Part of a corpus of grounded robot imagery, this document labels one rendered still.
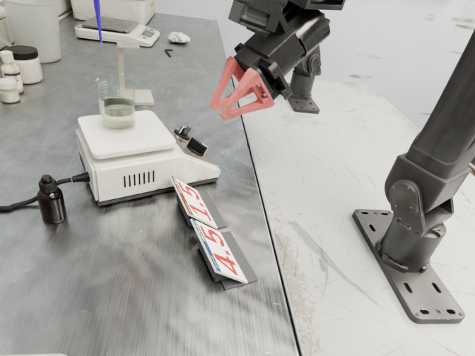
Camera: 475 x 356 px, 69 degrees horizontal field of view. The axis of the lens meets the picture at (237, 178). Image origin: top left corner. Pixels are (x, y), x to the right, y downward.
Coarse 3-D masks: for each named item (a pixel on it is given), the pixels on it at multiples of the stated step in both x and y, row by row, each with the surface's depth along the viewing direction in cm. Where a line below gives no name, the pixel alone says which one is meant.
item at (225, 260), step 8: (200, 224) 45; (208, 232) 45; (216, 232) 47; (208, 240) 43; (216, 240) 45; (216, 248) 43; (224, 248) 45; (216, 256) 41; (224, 256) 43; (224, 264) 41; (232, 264) 43; (232, 272) 41
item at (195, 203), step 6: (180, 186) 51; (186, 186) 53; (186, 192) 51; (192, 192) 53; (186, 198) 49; (192, 198) 51; (198, 198) 53; (192, 204) 49; (198, 204) 51; (192, 210) 47; (198, 210) 49; (204, 210) 51; (204, 216) 49
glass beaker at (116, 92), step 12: (108, 72) 50; (108, 84) 51; (120, 84) 52; (132, 84) 51; (108, 96) 48; (120, 96) 48; (132, 96) 50; (108, 108) 49; (120, 108) 49; (132, 108) 50; (108, 120) 50; (120, 120) 50; (132, 120) 51
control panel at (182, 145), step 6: (168, 126) 61; (174, 132) 60; (180, 138) 59; (180, 144) 56; (186, 144) 58; (186, 150) 55; (192, 156) 54; (198, 156) 56; (204, 156) 58; (210, 162) 57
